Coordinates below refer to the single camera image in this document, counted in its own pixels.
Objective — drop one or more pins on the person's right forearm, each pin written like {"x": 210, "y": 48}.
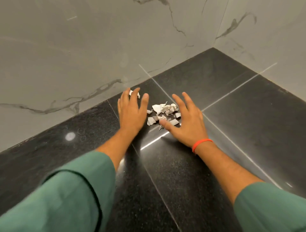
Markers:
{"x": 227, "y": 167}

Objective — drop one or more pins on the white paper scraps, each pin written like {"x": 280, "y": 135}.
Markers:
{"x": 159, "y": 108}

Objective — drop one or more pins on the person's right hand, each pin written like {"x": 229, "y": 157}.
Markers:
{"x": 191, "y": 126}

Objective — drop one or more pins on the person's left forearm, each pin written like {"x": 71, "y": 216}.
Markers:
{"x": 117, "y": 145}

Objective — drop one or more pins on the green shirt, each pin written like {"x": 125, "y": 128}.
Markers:
{"x": 59, "y": 196}

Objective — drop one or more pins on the orange thread wristband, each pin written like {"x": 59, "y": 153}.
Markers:
{"x": 200, "y": 142}

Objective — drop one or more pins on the person's left hand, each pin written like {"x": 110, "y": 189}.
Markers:
{"x": 130, "y": 114}

